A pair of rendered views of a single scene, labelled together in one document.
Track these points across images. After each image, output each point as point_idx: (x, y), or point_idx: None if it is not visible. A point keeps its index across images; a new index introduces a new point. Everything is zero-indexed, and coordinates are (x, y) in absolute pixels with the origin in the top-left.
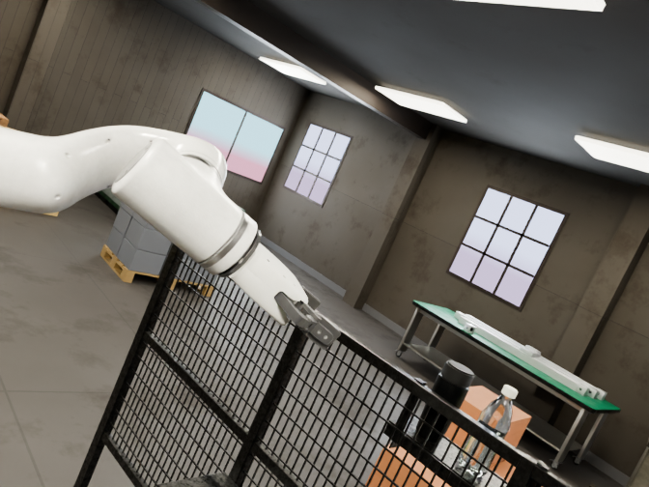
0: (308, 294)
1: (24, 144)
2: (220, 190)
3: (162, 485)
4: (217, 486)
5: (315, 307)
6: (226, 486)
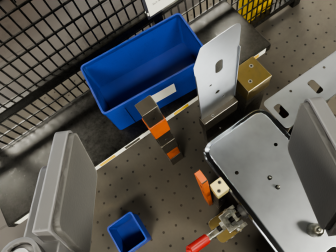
0: (66, 193)
1: None
2: None
3: (9, 222)
4: (2, 170)
5: (82, 150)
6: (1, 162)
